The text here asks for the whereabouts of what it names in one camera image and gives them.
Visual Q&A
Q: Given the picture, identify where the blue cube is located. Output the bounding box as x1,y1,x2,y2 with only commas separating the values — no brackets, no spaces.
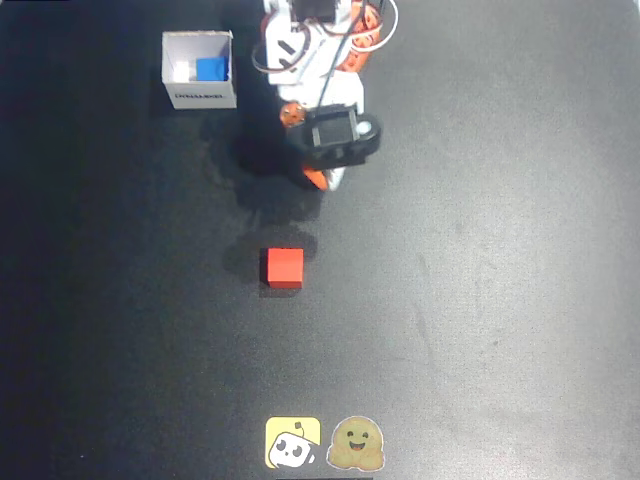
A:
195,56,231,83

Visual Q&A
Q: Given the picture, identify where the red cube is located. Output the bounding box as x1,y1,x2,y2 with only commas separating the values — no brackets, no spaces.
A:
259,247,306,290

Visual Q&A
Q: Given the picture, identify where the white cardboard box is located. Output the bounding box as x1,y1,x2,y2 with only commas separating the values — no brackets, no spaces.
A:
160,30,238,111

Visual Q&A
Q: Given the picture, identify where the black oval webcam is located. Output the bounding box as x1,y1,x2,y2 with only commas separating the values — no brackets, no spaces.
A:
286,112,384,172

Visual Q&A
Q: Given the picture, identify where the yellow robot sticker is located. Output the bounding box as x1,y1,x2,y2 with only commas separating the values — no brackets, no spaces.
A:
264,415,323,470

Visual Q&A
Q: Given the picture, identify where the hugging face emoji sticker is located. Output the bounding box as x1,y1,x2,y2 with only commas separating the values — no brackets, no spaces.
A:
325,415,386,472

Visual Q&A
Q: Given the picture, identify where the black camera mount frame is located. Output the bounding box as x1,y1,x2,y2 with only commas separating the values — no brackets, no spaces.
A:
305,103,360,152

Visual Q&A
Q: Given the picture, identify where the black camera cable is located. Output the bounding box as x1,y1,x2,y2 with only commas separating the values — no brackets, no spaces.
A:
314,0,377,114

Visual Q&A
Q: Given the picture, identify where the white cable loop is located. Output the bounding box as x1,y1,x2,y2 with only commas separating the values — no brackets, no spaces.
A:
349,0,400,54

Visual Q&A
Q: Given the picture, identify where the dark servo cable loop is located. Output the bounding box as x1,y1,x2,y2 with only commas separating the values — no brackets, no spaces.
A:
250,36,281,76

